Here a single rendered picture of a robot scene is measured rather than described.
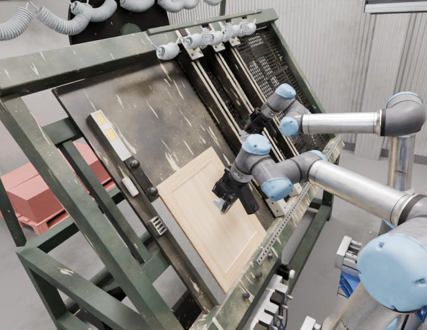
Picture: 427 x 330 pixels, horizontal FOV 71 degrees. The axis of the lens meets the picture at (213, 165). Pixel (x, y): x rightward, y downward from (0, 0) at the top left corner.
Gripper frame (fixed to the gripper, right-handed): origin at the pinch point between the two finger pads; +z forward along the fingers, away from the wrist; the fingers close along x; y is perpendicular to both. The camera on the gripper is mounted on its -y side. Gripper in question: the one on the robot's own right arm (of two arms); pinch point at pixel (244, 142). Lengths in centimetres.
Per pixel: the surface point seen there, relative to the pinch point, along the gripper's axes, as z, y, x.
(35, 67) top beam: -3, 92, 9
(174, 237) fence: 24, 26, 46
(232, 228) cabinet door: 27.9, -7.5, 31.9
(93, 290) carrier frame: 86, 42, 49
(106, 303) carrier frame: 78, 36, 57
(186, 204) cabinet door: 22.5, 21.3, 29.2
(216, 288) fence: 32, 3, 61
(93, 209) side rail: 17, 61, 45
